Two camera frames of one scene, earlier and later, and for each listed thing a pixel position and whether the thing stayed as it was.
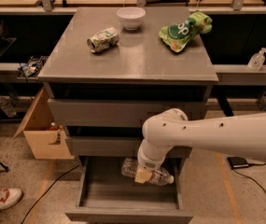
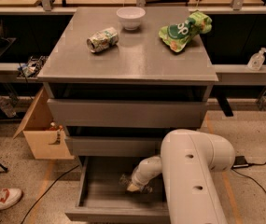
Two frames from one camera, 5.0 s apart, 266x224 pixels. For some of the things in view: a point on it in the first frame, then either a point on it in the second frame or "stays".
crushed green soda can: x=103 y=40 stays
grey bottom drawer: x=105 y=196 stays
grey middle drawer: x=119 y=146 stays
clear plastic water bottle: x=159 y=176 -> x=124 y=179
